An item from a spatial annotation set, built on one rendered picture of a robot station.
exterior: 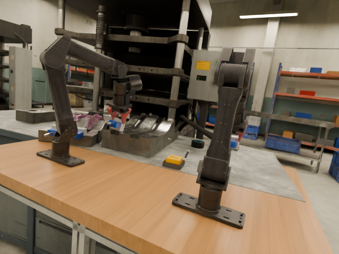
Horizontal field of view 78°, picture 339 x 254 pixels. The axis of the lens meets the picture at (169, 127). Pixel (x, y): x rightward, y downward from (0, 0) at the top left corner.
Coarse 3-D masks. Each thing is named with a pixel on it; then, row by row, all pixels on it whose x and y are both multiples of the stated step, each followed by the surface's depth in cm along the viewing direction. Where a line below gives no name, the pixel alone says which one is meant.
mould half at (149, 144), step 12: (132, 120) 127; (144, 120) 127; (108, 132) 102; (132, 132) 105; (156, 132) 116; (168, 132) 120; (108, 144) 103; (120, 144) 101; (132, 144) 99; (144, 144) 97; (156, 144) 104; (168, 144) 125; (144, 156) 98
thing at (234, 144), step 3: (231, 138) 94; (234, 138) 94; (237, 138) 93; (231, 141) 91; (234, 141) 91; (237, 141) 93; (231, 144) 90; (234, 144) 90; (237, 144) 93; (231, 147) 91; (234, 147) 90; (237, 147) 94
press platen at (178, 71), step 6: (66, 60) 196; (72, 60) 197; (78, 60) 197; (90, 66) 194; (132, 66) 181; (138, 66) 180; (144, 72) 179; (150, 72) 177; (156, 72) 175; (162, 72) 174; (168, 72) 167; (174, 72) 162; (180, 72) 162; (180, 78) 194; (186, 78) 210
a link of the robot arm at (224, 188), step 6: (198, 168) 59; (228, 168) 57; (198, 174) 58; (228, 174) 57; (198, 180) 58; (204, 180) 58; (210, 180) 59; (228, 180) 56; (210, 186) 57; (216, 186) 56; (222, 186) 56
